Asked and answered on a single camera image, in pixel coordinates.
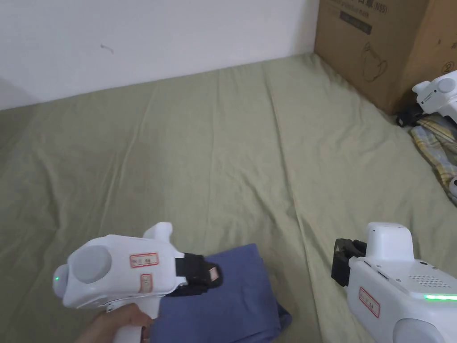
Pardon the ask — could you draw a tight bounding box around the brown cardboard carton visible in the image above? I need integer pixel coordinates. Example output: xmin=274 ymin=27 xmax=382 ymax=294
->
xmin=314 ymin=0 xmax=457 ymax=116

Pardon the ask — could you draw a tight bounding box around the bed with pale green sheet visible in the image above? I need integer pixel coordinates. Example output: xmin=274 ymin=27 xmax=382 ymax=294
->
xmin=0 ymin=51 xmax=457 ymax=343

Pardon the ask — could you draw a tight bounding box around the person's left hand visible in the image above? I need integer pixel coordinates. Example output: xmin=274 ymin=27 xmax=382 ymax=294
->
xmin=76 ymin=303 xmax=155 ymax=343

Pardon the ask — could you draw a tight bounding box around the dark blue garment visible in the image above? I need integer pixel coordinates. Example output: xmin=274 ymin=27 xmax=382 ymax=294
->
xmin=150 ymin=243 xmax=293 ymax=343

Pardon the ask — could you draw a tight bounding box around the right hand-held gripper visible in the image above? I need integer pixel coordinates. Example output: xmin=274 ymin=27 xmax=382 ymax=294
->
xmin=331 ymin=221 xmax=457 ymax=343

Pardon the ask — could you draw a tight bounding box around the yellow plaid cloth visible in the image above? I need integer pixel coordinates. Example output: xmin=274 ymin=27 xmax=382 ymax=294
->
xmin=410 ymin=115 xmax=457 ymax=197

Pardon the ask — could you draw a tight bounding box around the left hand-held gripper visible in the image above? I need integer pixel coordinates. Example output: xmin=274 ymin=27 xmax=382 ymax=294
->
xmin=53 ymin=221 xmax=224 ymax=343

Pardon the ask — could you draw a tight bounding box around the spare white hand-held gripper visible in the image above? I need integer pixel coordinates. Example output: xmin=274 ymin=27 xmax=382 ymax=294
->
xmin=396 ymin=69 xmax=457 ymax=128

